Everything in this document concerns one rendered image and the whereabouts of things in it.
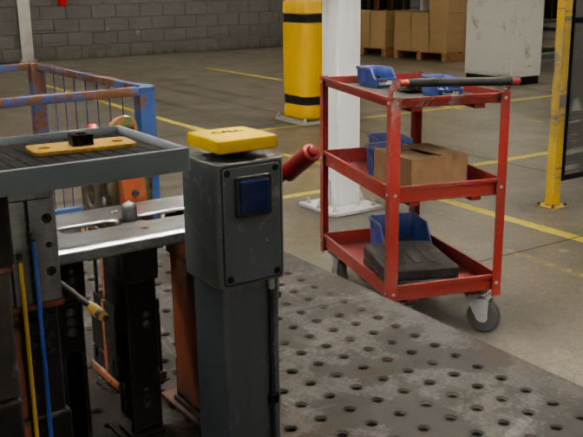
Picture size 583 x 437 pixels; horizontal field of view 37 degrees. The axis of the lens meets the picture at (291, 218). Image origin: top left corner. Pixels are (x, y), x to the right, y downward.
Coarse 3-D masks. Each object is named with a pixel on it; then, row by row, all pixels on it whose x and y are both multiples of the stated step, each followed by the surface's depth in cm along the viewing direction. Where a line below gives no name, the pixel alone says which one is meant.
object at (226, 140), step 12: (192, 132) 78; (204, 132) 78; (216, 132) 78; (228, 132) 78; (240, 132) 78; (252, 132) 78; (264, 132) 78; (192, 144) 78; (204, 144) 76; (216, 144) 74; (228, 144) 74; (240, 144) 75; (252, 144) 76; (264, 144) 76; (276, 144) 77; (228, 156) 77; (240, 156) 77
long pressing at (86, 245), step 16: (96, 208) 116; (112, 208) 116; (144, 208) 116; (160, 208) 116; (176, 208) 116; (64, 224) 109; (80, 224) 109; (96, 224) 110; (128, 224) 109; (144, 224) 109; (160, 224) 109; (176, 224) 108; (64, 240) 102; (80, 240) 102; (96, 240) 102; (112, 240) 101; (128, 240) 101; (144, 240) 102; (160, 240) 103; (176, 240) 104; (64, 256) 97; (80, 256) 98; (96, 256) 99
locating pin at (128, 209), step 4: (128, 200) 110; (124, 204) 110; (128, 204) 110; (132, 204) 110; (124, 208) 110; (128, 208) 110; (132, 208) 110; (136, 208) 110; (124, 212) 110; (128, 212) 110; (132, 212) 110; (136, 212) 110; (124, 216) 110; (128, 216) 110; (132, 216) 110; (136, 216) 110; (124, 220) 110; (128, 220) 110; (132, 220) 110
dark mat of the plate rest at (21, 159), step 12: (24, 144) 74; (36, 144) 73; (144, 144) 73; (0, 156) 69; (12, 156) 68; (24, 156) 68; (36, 156) 68; (48, 156) 68; (60, 156) 68; (72, 156) 68; (84, 156) 68; (96, 156) 68; (108, 156) 68; (0, 168) 64; (12, 168) 64
